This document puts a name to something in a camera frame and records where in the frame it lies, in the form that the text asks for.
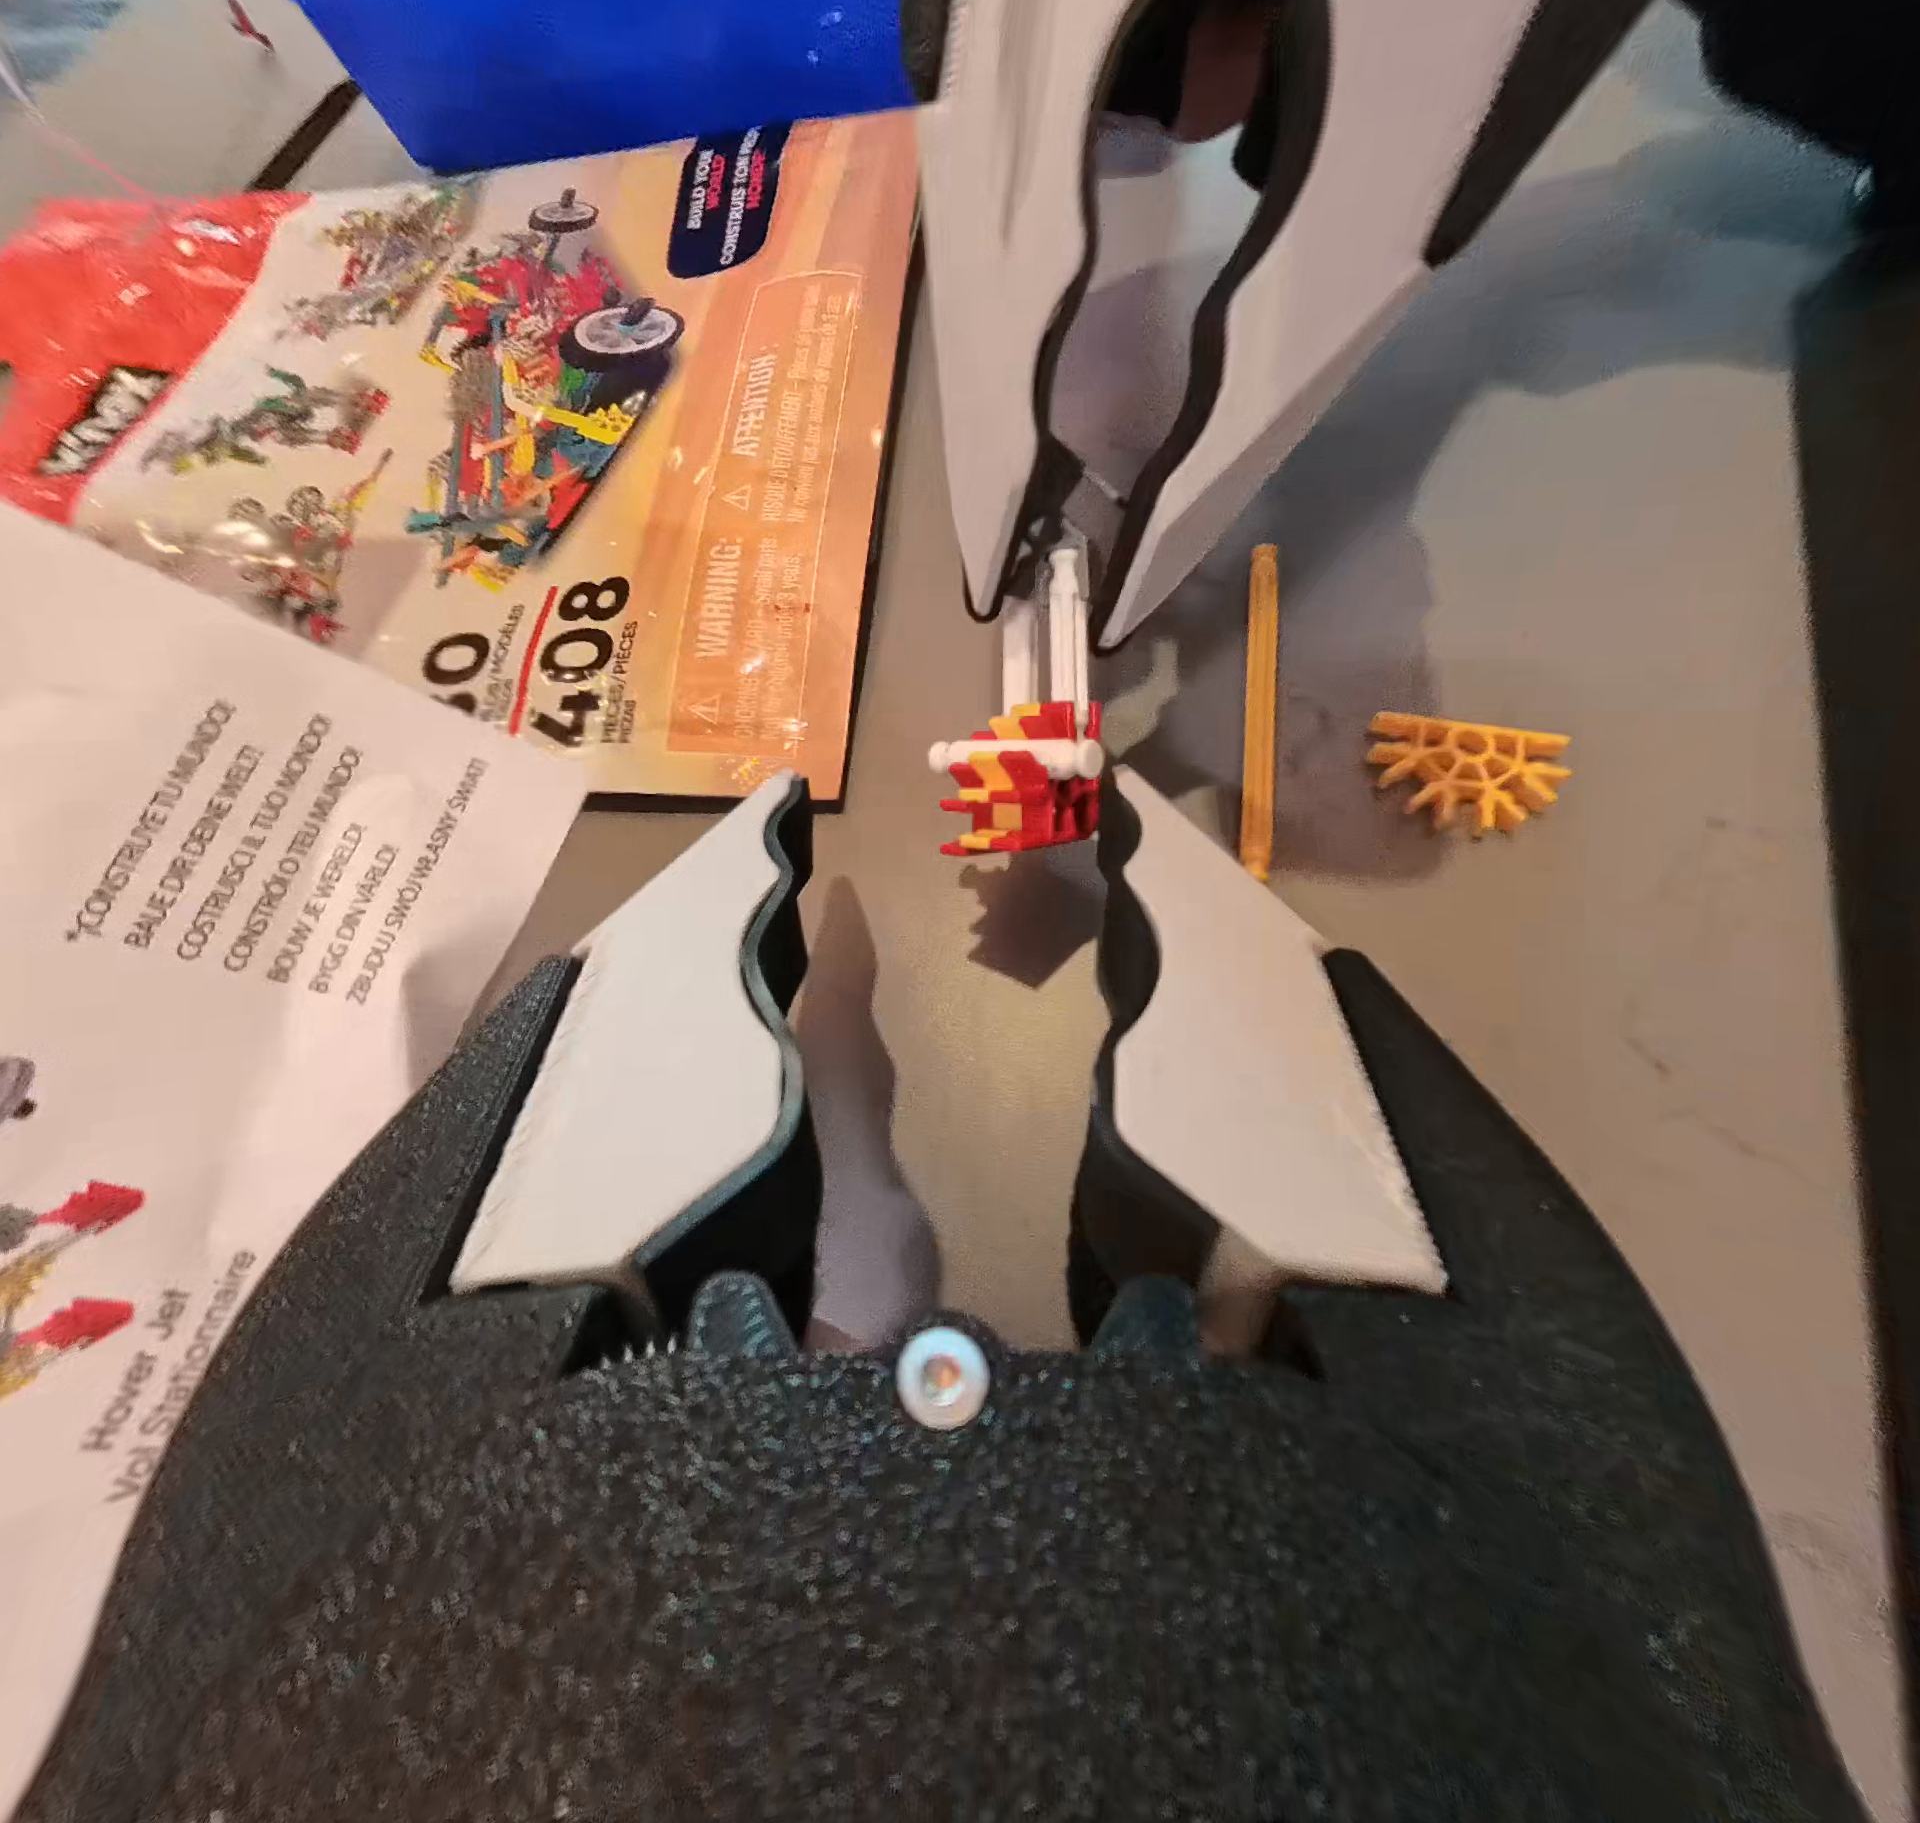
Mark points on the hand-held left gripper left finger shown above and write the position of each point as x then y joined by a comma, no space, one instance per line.
631,1073

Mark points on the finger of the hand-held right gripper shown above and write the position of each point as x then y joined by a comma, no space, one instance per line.
1350,205
1006,205

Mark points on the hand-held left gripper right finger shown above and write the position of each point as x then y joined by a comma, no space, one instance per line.
1260,1104

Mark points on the long yellow rod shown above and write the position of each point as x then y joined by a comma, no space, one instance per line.
1260,713

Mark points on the connector assembly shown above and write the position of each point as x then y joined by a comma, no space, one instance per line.
998,796

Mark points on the building instruction sheet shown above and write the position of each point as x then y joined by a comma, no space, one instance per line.
225,954

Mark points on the white rod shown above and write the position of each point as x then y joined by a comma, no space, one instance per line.
1068,639

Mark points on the yellow connector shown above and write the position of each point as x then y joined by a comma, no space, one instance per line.
1470,773

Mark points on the blue plastic bin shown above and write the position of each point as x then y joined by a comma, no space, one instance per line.
600,25

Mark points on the colourful toy packaging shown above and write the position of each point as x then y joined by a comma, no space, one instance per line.
675,503

